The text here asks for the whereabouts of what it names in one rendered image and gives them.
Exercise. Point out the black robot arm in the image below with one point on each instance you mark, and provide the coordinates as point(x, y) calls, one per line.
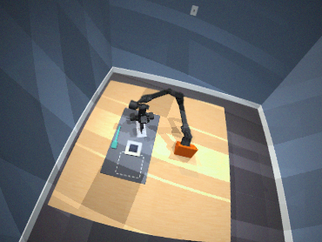
point(186, 140)

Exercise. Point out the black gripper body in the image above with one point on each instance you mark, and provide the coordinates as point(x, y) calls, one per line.
point(133, 116)

